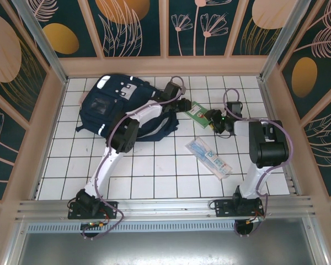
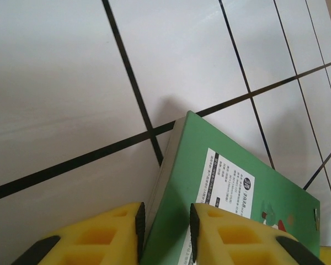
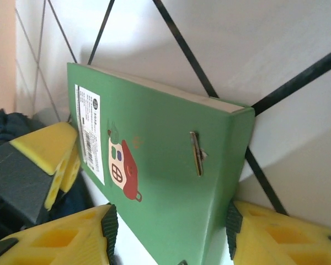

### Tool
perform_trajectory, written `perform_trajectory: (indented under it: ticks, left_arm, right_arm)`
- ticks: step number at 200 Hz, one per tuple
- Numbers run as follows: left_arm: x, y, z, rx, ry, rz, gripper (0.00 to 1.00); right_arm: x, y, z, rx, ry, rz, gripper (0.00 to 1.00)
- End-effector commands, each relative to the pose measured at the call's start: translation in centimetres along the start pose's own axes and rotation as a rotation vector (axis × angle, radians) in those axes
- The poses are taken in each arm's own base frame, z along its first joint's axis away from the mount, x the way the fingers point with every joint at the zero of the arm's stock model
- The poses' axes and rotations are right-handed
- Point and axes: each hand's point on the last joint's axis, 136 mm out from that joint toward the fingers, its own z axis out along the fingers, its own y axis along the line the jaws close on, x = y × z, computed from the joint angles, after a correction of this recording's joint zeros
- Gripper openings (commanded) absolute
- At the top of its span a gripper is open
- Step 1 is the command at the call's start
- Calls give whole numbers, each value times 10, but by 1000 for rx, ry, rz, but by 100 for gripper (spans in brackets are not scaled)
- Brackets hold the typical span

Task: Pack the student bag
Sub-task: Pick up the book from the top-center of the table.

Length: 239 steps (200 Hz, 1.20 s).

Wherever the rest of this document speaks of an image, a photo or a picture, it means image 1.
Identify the aluminium frame post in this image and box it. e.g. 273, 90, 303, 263
10, 0, 69, 85
260, 0, 317, 81

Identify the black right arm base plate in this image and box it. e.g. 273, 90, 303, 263
214, 198, 265, 218

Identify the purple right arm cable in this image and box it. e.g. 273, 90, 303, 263
222, 88, 295, 238

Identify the aluminium mounting rail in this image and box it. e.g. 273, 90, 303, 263
15, 195, 319, 224

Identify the navy blue student backpack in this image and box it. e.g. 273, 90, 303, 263
75, 73, 180, 142

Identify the grey metal panel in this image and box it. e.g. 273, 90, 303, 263
5, 216, 330, 265

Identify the aluminium side rail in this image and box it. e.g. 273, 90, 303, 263
257, 77, 303, 197

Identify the slotted grey cable duct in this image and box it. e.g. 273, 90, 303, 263
26, 222, 306, 233

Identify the green notebook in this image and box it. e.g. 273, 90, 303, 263
183, 101, 215, 129

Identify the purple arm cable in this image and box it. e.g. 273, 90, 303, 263
222, 88, 295, 238
81, 76, 186, 241

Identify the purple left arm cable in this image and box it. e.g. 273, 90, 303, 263
81, 76, 186, 241

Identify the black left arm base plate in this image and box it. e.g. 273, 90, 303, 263
67, 200, 119, 220

